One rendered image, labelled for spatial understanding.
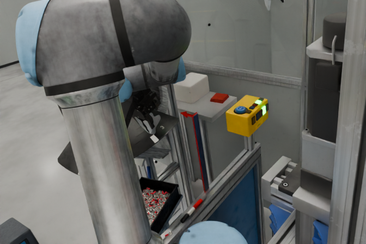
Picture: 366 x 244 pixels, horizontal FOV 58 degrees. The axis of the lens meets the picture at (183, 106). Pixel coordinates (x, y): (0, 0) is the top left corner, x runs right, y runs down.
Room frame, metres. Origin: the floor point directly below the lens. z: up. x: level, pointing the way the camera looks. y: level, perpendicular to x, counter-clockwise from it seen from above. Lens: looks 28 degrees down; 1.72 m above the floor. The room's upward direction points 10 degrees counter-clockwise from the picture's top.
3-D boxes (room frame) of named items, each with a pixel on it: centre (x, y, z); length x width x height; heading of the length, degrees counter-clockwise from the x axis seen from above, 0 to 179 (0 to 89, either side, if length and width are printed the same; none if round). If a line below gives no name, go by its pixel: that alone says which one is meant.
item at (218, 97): (1.60, -0.21, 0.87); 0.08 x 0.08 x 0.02; 52
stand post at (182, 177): (1.49, 0.08, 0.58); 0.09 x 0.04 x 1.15; 45
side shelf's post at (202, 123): (1.63, -0.09, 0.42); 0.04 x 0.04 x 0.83; 45
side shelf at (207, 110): (1.63, -0.09, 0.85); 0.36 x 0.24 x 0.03; 45
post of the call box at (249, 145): (1.12, -0.25, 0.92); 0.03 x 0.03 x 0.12; 45
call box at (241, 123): (1.12, -0.25, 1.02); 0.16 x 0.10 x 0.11; 135
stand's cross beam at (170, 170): (1.41, 0.16, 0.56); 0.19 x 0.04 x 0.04; 135
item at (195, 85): (1.71, -0.06, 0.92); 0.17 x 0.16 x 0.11; 135
